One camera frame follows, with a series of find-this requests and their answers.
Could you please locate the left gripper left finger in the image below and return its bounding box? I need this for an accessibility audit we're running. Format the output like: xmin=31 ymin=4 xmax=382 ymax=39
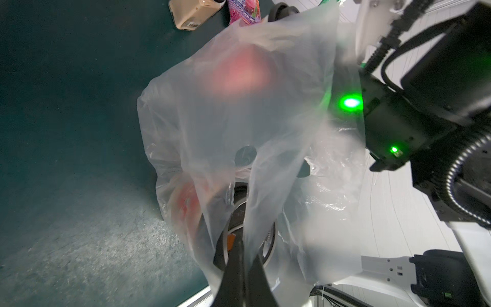
xmin=211 ymin=237 xmax=246 ymax=307

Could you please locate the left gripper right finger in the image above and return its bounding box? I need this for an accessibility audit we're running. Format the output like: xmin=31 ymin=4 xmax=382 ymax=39
xmin=245 ymin=255 xmax=279 ymax=307

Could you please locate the red milk tea cup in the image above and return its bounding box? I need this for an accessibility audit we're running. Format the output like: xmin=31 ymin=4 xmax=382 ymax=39
xmin=164 ymin=180 xmax=277 ymax=273
xmin=199 ymin=2 xmax=299 ymax=103

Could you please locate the clear plastic carrier bag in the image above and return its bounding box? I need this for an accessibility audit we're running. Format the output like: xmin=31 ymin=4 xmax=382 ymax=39
xmin=137 ymin=1 xmax=365 ymax=306

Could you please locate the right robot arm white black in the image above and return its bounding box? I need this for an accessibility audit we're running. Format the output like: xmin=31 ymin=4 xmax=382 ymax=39
xmin=355 ymin=1 xmax=490 ymax=306

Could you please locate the small beige milk tea bottle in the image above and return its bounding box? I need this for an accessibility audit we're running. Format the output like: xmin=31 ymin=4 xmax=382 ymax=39
xmin=168 ymin=0 xmax=225 ymax=31

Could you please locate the purple snack packet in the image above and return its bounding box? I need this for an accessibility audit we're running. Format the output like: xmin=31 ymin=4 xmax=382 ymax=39
xmin=227 ymin=0 xmax=262 ymax=25

